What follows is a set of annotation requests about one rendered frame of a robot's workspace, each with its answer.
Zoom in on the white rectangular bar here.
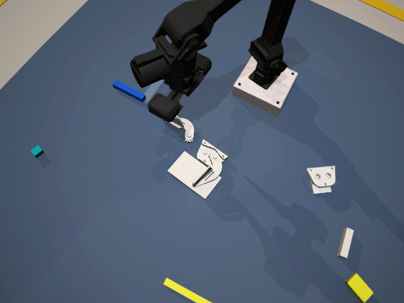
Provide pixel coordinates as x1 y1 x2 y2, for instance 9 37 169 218
337 228 354 259

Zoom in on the blue rectangular block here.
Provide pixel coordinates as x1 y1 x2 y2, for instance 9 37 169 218
112 80 146 102

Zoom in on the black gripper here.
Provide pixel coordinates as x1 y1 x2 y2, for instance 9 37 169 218
148 53 212 122

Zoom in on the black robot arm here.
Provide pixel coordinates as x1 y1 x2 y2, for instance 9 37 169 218
130 0 296 90

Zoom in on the small teal block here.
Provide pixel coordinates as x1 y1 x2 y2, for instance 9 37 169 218
31 145 44 158

